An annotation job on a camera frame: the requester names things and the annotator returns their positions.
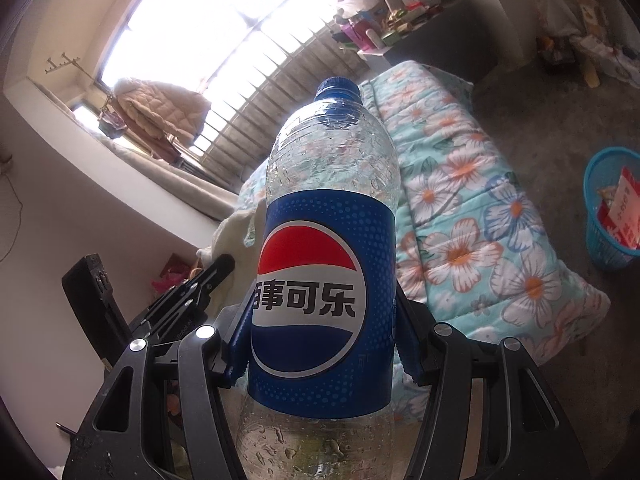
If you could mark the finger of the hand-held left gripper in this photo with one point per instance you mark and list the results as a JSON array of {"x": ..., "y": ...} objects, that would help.
[{"x": 200, "y": 285}]

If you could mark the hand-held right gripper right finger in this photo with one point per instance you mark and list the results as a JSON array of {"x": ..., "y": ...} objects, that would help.
[{"x": 407, "y": 360}]

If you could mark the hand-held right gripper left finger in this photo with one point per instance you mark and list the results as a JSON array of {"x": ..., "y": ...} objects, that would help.
[{"x": 237, "y": 355}]

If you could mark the clear blue label soda bottle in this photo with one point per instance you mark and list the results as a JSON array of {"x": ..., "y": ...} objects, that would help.
[{"x": 310, "y": 210}]

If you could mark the blue plastic wastebasket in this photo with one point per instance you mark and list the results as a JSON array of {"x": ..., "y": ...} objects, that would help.
[{"x": 600, "y": 240}]

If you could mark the red and white plastic bag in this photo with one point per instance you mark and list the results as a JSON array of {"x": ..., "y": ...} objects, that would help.
[{"x": 625, "y": 210}]

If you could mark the pink printed bag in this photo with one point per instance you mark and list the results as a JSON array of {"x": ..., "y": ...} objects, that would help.
[{"x": 170, "y": 280}]

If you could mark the beige cushion pad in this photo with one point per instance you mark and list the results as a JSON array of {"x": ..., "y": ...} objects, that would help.
[{"x": 165, "y": 175}]

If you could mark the floral turquoise quilt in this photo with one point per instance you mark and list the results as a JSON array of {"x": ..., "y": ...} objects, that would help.
[{"x": 475, "y": 220}]

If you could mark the beige quilted jacket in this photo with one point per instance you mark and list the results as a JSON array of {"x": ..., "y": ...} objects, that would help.
[{"x": 160, "y": 110}]

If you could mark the white radiator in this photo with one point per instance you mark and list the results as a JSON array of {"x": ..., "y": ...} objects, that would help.
[{"x": 280, "y": 90}]

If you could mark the metal coat rack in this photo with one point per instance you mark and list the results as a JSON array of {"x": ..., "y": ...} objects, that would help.
[{"x": 65, "y": 62}]

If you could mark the pile of small desk items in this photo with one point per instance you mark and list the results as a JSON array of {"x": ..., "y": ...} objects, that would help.
[{"x": 390, "y": 30}]

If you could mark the brown cardboard piece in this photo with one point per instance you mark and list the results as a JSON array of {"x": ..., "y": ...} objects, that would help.
[{"x": 591, "y": 76}]

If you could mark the dark snack bag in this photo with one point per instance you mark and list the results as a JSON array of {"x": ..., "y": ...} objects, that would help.
[{"x": 555, "y": 55}]

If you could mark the scattered printed papers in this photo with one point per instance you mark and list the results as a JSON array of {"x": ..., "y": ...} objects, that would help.
[{"x": 610, "y": 60}]

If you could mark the crumpled translucent plastic bag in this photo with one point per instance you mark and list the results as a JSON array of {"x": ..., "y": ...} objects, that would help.
[{"x": 552, "y": 10}]

